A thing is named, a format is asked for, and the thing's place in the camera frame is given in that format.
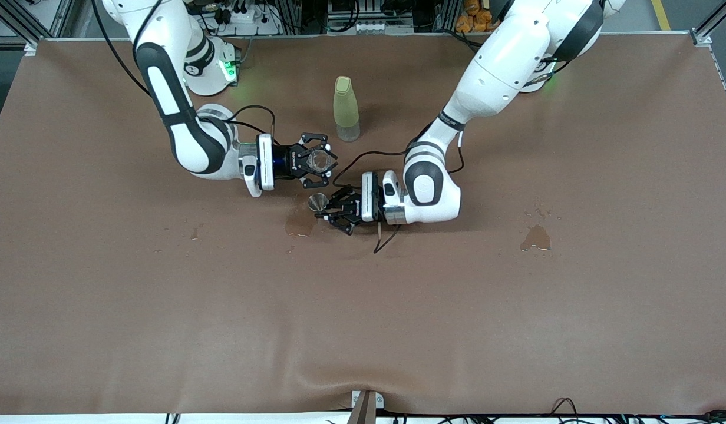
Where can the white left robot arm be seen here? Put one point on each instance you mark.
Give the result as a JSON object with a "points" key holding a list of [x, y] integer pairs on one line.
{"points": [[504, 65]]}

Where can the brown table mat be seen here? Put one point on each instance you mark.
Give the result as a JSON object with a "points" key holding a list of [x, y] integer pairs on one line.
{"points": [[363, 318]]}

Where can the pale green bottle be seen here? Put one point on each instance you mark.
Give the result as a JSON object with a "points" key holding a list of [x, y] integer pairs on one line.
{"points": [[345, 109]]}

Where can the grey electronics box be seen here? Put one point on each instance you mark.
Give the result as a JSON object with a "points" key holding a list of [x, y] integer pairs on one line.
{"points": [[369, 26]]}

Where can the white power strip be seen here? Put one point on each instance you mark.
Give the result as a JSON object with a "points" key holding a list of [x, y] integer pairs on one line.
{"points": [[263, 26]]}

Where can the small clear glass beaker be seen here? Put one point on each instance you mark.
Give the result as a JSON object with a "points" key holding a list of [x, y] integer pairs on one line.
{"points": [[320, 162]]}

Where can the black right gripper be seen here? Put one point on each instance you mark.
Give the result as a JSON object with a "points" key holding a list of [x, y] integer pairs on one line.
{"points": [[284, 160]]}

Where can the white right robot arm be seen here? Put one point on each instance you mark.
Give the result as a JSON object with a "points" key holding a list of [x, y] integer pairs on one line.
{"points": [[186, 135]]}

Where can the steel double-ended jigger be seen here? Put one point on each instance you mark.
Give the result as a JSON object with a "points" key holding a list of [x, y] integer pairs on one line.
{"points": [[317, 203]]}

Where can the aluminium camera mount post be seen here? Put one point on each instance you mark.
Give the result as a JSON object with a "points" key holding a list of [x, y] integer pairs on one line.
{"points": [[363, 412]]}

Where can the orange snack packets pile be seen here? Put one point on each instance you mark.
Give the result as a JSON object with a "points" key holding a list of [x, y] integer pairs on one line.
{"points": [[475, 17]]}

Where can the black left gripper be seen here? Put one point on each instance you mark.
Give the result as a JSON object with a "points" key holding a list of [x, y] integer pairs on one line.
{"points": [[353, 206]]}

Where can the aluminium frame strut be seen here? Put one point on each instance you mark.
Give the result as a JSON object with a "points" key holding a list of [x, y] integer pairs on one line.
{"points": [[702, 35], [21, 20]]}

